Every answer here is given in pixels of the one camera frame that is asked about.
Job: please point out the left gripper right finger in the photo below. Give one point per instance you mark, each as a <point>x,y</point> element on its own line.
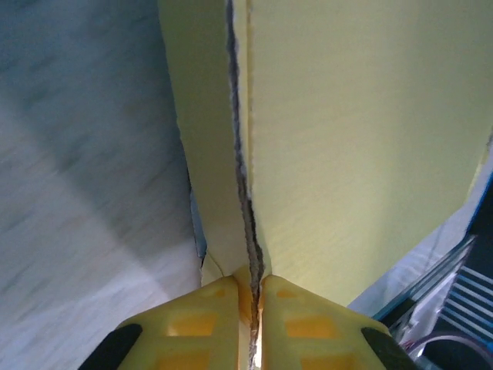
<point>308,327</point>

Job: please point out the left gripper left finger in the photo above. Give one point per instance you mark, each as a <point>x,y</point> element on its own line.
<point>192,327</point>

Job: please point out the yellow paper box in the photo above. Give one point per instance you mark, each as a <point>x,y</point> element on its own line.
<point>346,115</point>

